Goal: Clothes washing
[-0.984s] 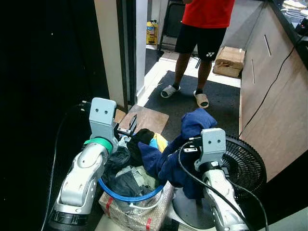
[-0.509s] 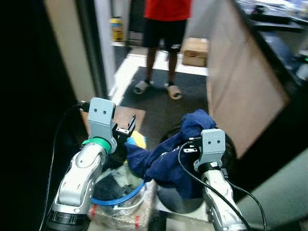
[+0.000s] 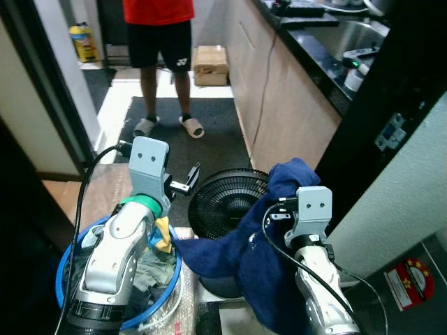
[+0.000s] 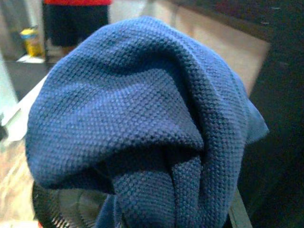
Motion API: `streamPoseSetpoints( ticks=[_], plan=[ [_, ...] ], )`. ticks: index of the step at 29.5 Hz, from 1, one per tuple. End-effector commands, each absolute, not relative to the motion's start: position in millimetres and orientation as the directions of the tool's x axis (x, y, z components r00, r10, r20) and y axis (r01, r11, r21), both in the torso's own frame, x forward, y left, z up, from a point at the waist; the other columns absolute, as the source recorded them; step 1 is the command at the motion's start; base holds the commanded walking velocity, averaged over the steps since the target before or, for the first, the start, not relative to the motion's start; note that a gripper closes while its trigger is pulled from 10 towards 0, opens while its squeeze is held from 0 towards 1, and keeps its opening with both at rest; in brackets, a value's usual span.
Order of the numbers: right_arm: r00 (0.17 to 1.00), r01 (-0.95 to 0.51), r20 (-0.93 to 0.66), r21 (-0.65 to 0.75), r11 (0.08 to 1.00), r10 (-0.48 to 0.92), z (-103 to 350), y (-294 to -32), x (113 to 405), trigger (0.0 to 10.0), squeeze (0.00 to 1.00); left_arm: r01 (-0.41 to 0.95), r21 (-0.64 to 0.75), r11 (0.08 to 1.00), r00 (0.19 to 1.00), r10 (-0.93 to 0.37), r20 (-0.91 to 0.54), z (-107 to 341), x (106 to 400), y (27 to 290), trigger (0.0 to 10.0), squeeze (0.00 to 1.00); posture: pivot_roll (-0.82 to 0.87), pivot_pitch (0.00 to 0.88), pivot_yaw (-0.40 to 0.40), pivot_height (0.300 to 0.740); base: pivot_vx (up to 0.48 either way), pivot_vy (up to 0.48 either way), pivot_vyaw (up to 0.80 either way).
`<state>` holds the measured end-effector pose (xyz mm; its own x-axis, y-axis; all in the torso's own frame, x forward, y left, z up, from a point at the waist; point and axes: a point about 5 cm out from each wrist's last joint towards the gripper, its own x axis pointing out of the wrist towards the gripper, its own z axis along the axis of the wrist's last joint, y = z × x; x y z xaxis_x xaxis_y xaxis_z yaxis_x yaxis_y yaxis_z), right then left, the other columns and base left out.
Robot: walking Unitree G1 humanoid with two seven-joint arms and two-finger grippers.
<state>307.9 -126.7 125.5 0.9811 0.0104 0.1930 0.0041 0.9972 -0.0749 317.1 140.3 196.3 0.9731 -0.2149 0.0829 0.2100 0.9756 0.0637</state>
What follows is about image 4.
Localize navy blue knit garment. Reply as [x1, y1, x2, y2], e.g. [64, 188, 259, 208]
[25, 15, 270, 228]

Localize person red shirt black shorts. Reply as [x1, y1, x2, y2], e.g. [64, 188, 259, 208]
[42, 0, 113, 56]

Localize black floor fan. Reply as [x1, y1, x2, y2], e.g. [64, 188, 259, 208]
[31, 181, 117, 228]

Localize black stone countertop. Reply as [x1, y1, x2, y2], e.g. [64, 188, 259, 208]
[171, 0, 304, 46]

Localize dark grey floor mat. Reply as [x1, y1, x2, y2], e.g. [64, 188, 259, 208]
[4, 60, 55, 102]

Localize yellow plastic bottle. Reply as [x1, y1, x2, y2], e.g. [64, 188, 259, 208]
[19, 27, 45, 57]

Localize black door frame post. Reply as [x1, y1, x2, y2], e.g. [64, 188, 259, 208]
[236, 40, 304, 228]

